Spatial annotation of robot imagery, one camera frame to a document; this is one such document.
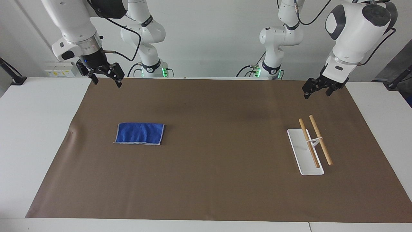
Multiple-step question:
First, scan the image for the white rack with wooden rods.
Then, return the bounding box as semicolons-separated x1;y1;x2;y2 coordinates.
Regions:
287;115;334;176

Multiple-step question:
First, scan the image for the blue folded towel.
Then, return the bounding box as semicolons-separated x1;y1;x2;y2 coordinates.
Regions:
113;122;166;146

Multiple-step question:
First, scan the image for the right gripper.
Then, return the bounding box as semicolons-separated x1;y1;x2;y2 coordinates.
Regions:
76;49;125;88

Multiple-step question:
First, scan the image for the black cable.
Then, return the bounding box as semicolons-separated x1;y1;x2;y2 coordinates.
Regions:
356;27;397;66
102;16;142;62
236;64;258;78
127;63;144;78
294;0;332;26

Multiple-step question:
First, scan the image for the white wall socket box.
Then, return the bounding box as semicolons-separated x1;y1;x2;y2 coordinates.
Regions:
44;62;77;78

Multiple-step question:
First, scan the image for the black stand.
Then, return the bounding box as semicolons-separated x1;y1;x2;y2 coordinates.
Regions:
386;64;412;91
0;57;27;86

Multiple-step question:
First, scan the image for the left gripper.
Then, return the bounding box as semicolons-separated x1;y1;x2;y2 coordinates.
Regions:
302;76;348;100

